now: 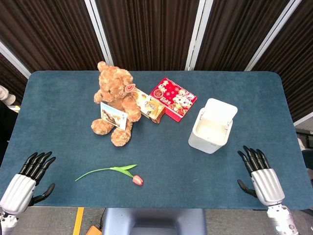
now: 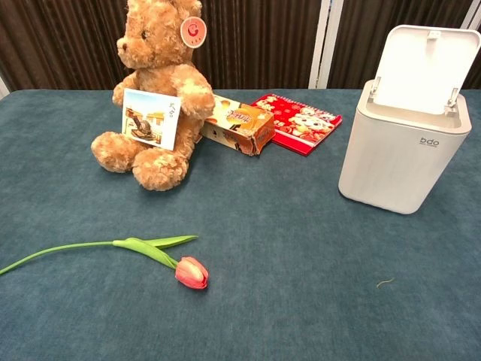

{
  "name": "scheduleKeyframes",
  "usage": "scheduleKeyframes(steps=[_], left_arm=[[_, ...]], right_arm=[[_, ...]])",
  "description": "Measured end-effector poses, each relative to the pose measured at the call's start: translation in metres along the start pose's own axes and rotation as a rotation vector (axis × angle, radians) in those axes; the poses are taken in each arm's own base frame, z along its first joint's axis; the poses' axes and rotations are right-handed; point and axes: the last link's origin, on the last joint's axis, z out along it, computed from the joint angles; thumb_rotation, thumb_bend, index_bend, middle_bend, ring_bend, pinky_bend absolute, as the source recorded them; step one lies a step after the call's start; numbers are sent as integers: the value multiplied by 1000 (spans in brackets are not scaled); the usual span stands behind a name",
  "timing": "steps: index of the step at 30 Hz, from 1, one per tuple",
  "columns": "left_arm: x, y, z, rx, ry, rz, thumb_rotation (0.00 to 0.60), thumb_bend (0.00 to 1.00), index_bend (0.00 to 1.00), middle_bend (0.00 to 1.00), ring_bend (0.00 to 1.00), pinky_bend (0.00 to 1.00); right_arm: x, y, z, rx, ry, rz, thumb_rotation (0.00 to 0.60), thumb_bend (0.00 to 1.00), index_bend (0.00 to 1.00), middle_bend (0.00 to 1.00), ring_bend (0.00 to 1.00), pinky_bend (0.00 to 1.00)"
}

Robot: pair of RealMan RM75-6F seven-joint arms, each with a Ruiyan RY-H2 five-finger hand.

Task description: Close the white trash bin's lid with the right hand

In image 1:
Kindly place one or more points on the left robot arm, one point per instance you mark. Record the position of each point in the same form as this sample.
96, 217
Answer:
7, 221

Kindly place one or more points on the red festive gift box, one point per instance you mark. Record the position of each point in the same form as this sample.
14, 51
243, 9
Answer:
174, 99

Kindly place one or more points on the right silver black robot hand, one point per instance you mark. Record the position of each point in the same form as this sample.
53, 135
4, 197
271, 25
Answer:
267, 186

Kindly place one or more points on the orange device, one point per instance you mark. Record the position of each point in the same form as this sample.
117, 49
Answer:
94, 230

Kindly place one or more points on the blue table mat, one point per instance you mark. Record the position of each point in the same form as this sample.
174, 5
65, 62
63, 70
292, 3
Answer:
151, 139

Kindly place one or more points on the round orange hang tag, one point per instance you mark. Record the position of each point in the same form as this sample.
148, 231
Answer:
129, 87

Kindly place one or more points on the white plastic container lid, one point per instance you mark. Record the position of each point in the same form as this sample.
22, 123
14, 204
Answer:
220, 108

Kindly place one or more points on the white grey shoe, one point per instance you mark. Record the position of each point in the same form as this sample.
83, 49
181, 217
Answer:
6, 96

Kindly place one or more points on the picture postcard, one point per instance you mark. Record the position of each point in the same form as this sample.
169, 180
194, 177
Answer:
113, 115

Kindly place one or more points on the brown teddy bear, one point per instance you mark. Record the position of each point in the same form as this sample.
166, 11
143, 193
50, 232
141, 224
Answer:
115, 102

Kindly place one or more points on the pink artificial tulip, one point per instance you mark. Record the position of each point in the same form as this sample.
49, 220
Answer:
115, 171

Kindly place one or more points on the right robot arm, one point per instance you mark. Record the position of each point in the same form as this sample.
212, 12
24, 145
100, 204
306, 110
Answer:
281, 220

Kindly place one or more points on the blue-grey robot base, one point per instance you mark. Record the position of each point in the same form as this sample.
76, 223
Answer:
154, 221

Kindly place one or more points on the white plastic bin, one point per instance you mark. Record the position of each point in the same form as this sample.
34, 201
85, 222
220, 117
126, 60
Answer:
210, 129

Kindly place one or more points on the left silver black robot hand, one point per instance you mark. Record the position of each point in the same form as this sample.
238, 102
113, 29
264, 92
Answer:
17, 189

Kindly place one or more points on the yellow snack box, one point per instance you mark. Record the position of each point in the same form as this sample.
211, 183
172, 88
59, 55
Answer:
149, 105

